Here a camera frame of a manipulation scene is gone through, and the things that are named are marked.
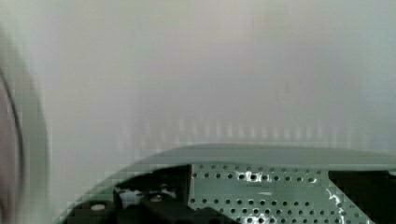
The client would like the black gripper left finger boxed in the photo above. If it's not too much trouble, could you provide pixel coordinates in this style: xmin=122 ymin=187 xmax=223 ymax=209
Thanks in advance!
xmin=64 ymin=165 xmax=238 ymax=224

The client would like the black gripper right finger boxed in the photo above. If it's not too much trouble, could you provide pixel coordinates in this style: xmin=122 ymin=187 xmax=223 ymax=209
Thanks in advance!
xmin=329 ymin=171 xmax=396 ymax=224

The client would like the green perforated strainer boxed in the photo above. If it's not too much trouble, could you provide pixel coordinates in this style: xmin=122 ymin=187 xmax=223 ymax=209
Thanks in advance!
xmin=57 ymin=144 xmax=395 ymax=224

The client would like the pink oval plate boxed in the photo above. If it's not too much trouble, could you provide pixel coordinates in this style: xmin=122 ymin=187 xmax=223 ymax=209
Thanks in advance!
xmin=0 ymin=27 xmax=51 ymax=224

